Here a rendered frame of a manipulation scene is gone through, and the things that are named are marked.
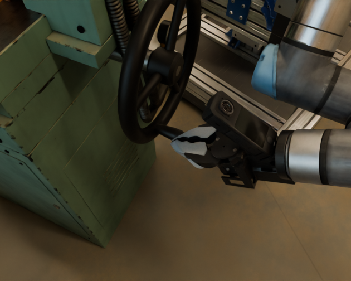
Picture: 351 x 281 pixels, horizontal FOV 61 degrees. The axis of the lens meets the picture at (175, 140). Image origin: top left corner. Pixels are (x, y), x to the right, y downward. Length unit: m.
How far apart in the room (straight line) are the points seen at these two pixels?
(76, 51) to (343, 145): 0.40
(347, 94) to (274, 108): 0.86
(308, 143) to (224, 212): 0.89
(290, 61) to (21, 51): 0.39
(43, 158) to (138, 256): 0.68
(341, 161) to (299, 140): 0.06
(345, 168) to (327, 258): 0.95
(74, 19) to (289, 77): 0.32
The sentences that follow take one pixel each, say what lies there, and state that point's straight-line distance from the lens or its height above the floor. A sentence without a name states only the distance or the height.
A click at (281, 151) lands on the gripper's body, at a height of 0.84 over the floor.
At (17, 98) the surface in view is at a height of 0.82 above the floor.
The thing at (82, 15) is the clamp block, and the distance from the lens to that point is 0.49.
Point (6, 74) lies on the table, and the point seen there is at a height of 0.87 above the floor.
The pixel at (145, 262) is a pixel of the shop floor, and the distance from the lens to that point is 1.21.
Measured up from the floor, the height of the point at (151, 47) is 0.62.
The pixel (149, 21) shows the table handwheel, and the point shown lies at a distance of 0.42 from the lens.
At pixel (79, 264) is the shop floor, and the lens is 1.26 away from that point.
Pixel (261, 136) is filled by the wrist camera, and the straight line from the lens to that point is 0.44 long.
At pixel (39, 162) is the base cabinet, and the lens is 0.64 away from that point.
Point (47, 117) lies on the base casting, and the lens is 0.60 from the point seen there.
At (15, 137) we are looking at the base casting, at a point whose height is 0.77.
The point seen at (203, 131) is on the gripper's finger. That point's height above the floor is 0.76.
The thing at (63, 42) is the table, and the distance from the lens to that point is 0.53.
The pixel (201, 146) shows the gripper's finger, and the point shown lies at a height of 0.77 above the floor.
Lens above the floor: 1.19
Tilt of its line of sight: 57 degrees down
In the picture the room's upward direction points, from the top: straight up
